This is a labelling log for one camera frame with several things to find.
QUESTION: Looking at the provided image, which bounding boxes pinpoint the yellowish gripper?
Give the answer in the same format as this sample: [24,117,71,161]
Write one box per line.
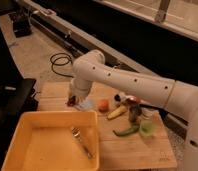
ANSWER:
[67,92,85,106]

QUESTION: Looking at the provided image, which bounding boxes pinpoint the dark purple grapes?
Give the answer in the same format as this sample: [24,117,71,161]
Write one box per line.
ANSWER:
[67,96,77,107]

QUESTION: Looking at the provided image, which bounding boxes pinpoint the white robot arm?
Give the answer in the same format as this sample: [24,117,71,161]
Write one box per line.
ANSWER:
[69,50,198,171]

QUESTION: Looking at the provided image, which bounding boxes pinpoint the yellow plastic tray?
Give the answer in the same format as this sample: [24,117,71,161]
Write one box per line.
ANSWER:
[1,111,99,171]

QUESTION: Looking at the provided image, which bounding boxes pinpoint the orange fruit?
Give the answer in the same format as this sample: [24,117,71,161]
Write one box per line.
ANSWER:
[98,99,109,112]

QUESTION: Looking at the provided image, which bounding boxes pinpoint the silver metal fork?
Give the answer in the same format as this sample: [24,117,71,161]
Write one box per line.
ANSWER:
[71,127,93,159]

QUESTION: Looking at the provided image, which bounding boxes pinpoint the red bowl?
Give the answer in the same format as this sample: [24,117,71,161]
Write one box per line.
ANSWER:
[126,96,141,104]

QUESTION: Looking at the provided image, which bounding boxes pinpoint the dark spice jar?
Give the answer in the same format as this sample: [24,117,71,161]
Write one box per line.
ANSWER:
[128,105,142,122]

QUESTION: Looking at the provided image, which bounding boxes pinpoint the green chili pepper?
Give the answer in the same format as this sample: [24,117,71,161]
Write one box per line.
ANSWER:
[112,125,139,137]

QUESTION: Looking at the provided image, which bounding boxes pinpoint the black chair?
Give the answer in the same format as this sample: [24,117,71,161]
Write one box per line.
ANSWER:
[0,78,38,137]

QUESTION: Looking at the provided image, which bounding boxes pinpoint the green plastic cup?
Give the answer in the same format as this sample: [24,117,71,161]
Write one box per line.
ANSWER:
[139,120,155,137]

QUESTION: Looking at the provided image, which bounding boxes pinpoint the black box device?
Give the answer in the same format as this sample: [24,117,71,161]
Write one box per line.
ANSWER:
[13,14,32,37]

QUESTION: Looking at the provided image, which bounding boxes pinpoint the black cable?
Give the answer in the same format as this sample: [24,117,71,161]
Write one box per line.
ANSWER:
[49,52,75,78]

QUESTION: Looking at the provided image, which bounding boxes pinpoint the long metal rail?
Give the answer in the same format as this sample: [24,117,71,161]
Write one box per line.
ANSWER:
[15,0,198,134]

